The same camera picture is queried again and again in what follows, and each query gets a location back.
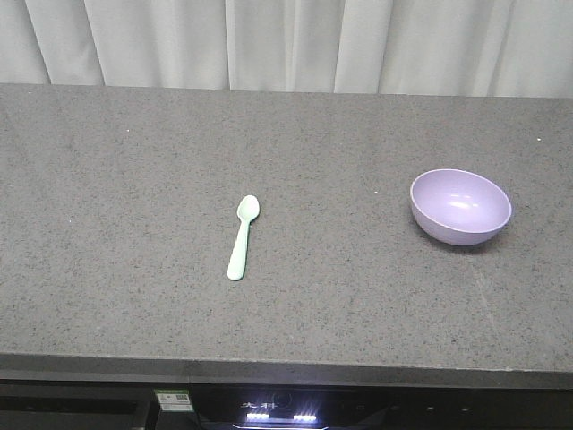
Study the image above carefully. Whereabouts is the black drawer sterilizer cabinet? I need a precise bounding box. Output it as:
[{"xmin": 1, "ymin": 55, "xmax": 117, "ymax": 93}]
[{"xmin": 190, "ymin": 384, "xmax": 572, "ymax": 429}]

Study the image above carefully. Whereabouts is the black built-in dishwasher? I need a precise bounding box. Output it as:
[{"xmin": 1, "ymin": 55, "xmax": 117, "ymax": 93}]
[{"xmin": 1, "ymin": 380, "xmax": 200, "ymax": 429}]

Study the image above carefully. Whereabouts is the white pleated curtain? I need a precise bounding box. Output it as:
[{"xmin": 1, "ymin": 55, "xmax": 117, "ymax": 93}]
[{"xmin": 1, "ymin": 1, "xmax": 572, "ymax": 98}]

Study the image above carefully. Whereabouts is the mint green plastic spoon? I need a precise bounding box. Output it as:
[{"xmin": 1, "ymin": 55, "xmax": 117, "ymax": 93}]
[{"xmin": 227, "ymin": 194, "xmax": 260, "ymax": 281}]

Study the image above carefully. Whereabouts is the purple plastic bowl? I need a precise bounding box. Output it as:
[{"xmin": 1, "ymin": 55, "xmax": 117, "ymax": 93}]
[{"xmin": 409, "ymin": 168, "xmax": 513, "ymax": 246}]

